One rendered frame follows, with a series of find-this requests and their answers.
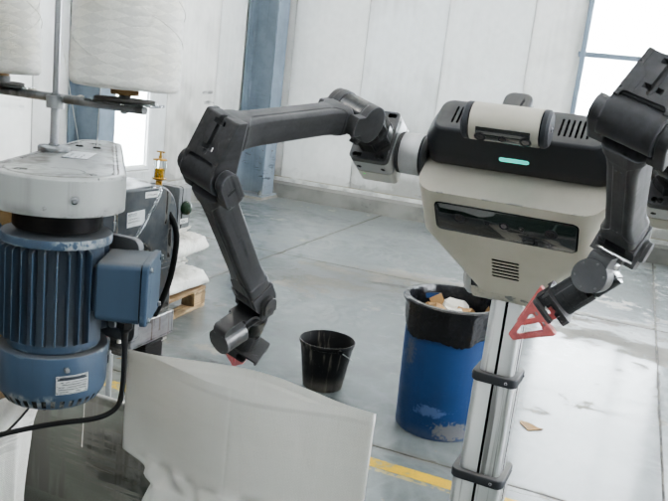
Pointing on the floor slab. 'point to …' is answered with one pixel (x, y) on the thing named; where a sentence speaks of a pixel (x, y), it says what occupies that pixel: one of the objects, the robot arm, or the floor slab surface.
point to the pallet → (193, 297)
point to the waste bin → (439, 362)
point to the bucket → (325, 359)
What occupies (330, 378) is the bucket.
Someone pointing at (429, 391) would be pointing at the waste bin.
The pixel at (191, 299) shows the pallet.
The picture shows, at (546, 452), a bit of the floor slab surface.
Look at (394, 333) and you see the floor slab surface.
